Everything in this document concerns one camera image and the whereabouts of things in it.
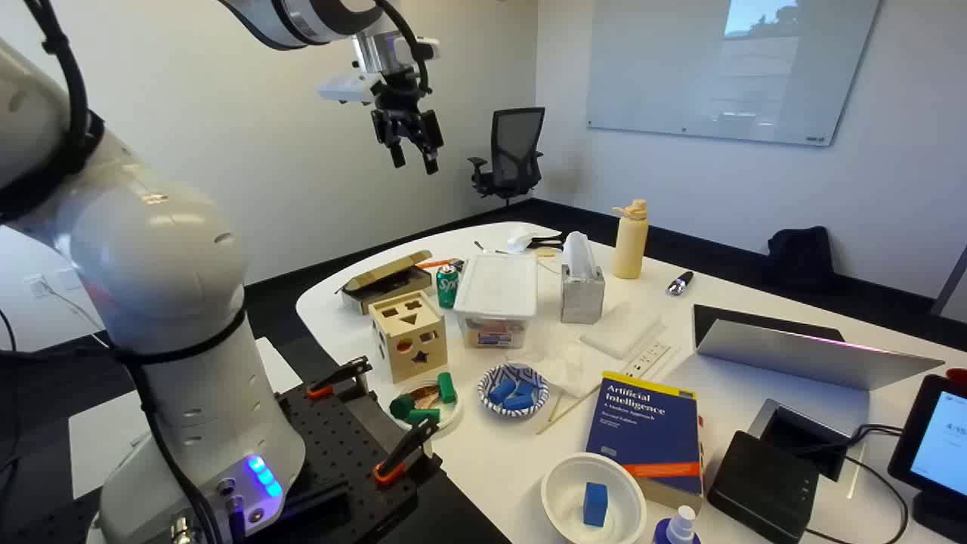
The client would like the wooden shape sorter box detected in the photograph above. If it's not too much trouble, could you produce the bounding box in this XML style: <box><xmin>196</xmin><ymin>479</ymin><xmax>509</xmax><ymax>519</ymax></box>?
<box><xmin>365</xmin><ymin>286</ymin><xmax>451</xmax><ymax>385</ymax></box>

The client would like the white remote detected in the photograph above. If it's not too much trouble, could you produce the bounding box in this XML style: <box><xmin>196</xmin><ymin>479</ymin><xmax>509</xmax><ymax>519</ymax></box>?
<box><xmin>623</xmin><ymin>338</ymin><xmax>672</xmax><ymax>380</ymax></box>

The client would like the white bowl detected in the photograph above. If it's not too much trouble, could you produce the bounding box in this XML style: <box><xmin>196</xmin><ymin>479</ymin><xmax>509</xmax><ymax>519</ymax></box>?
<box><xmin>538</xmin><ymin>452</ymin><xmax>650</xmax><ymax>544</ymax></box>

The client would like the wall whiteboard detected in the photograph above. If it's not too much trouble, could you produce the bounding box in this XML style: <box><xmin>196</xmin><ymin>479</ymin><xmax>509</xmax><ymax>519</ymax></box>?
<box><xmin>587</xmin><ymin>0</ymin><xmax>885</xmax><ymax>152</ymax></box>

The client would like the green toy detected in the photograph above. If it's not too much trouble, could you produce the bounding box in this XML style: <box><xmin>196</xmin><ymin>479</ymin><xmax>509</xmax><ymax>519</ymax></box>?
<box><xmin>388</xmin><ymin>373</ymin><xmax>461</xmax><ymax>431</ymax></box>

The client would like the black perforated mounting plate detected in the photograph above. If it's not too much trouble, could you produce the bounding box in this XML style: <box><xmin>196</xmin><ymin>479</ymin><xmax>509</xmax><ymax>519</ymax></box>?
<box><xmin>267</xmin><ymin>380</ymin><xmax>509</xmax><ymax>544</ymax></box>

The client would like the black orange clamp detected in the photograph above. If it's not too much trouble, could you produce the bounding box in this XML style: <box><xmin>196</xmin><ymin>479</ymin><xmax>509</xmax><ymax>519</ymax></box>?
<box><xmin>303</xmin><ymin>354</ymin><xmax>374</xmax><ymax>401</ymax></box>
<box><xmin>369</xmin><ymin>414</ymin><xmax>445</xmax><ymax>489</ymax></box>

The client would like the beige bottle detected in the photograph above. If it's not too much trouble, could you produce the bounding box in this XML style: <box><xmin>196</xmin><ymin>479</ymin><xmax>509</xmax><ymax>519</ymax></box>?
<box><xmin>611</xmin><ymin>197</ymin><xmax>652</xmax><ymax>283</ymax></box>

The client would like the blue book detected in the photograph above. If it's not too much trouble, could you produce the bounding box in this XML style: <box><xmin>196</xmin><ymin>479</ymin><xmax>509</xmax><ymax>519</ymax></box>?
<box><xmin>583</xmin><ymin>369</ymin><xmax>708</xmax><ymax>511</ymax></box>

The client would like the green cup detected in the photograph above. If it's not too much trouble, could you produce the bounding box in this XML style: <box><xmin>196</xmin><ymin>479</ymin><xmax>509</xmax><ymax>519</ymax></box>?
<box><xmin>432</xmin><ymin>265</ymin><xmax>461</xmax><ymax>312</ymax></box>

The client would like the blue block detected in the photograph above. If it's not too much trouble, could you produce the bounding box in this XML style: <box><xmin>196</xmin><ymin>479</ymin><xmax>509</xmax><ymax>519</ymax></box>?
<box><xmin>491</xmin><ymin>373</ymin><xmax>524</xmax><ymax>410</ymax></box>
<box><xmin>516</xmin><ymin>373</ymin><xmax>545</xmax><ymax>410</ymax></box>
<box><xmin>581</xmin><ymin>480</ymin><xmax>613</xmax><ymax>530</ymax></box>

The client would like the black box device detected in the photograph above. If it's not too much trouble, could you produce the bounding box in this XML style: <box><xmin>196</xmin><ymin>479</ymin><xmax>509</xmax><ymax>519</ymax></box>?
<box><xmin>703</xmin><ymin>431</ymin><xmax>822</xmax><ymax>544</ymax></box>

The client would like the grey tissue box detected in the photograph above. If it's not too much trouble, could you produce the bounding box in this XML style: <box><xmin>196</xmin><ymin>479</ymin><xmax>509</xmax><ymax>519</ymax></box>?
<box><xmin>557</xmin><ymin>229</ymin><xmax>608</xmax><ymax>326</ymax></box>

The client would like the blue sanitizer bottle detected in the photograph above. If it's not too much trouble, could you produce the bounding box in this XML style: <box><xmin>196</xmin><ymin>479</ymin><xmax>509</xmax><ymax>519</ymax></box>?
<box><xmin>650</xmin><ymin>501</ymin><xmax>703</xmax><ymax>544</ymax></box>

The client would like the white plate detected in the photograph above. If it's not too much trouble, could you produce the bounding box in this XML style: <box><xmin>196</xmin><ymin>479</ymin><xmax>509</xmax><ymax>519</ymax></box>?
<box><xmin>386</xmin><ymin>373</ymin><xmax>465</xmax><ymax>436</ymax></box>

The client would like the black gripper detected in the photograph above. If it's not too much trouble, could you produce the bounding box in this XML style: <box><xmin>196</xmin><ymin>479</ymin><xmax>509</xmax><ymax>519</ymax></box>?
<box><xmin>369</xmin><ymin>69</ymin><xmax>447</xmax><ymax>178</ymax></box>

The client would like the silver laptop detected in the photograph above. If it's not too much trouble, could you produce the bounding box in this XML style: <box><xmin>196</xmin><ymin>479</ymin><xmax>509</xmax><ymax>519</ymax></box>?
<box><xmin>691</xmin><ymin>303</ymin><xmax>944</xmax><ymax>393</ymax></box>

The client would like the black tablet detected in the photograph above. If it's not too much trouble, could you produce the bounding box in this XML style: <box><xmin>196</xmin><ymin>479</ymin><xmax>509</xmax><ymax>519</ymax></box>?
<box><xmin>885</xmin><ymin>373</ymin><xmax>967</xmax><ymax>540</ymax></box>

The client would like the brown flat box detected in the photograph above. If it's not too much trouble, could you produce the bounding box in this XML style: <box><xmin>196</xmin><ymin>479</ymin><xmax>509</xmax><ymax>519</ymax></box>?
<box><xmin>337</xmin><ymin>249</ymin><xmax>434</xmax><ymax>306</ymax></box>

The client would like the black office chair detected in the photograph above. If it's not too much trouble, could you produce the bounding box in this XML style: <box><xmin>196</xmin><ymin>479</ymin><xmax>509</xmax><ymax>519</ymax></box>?
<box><xmin>465</xmin><ymin>105</ymin><xmax>546</xmax><ymax>209</ymax></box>

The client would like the blue patterned paper plate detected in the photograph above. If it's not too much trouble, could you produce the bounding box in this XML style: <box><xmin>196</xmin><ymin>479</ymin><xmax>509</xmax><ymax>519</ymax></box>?
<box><xmin>473</xmin><ymin>363</ymin><xmax>554</xmax><ymax>424</ymax></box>

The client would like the black table cable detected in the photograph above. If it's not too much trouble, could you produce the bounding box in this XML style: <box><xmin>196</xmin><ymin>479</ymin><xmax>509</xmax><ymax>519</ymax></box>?
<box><xmin>803</xmin><ymin>421</ymin><xmax>913</xmax><ymax>544</ymax></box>

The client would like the wooden chopstick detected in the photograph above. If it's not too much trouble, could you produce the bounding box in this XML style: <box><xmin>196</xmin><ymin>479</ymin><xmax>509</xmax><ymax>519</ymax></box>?
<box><xmin>535</xmin><ymin>385</ymin><xmax>603</xmax><ymax>440</ymax></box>

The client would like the black marker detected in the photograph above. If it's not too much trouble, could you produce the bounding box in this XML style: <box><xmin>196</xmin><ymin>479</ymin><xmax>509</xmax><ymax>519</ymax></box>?
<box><xmin>661</xmin><ymin>265</ymin><xmax>698</xmax><ymax>301</ymax></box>

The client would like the black bag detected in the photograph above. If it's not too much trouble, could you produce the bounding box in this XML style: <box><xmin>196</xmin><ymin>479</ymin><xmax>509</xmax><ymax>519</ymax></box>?
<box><xmin>765</xmin><ymin>223</ymin><xmax>838</xmax><ymax>298</ymax></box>

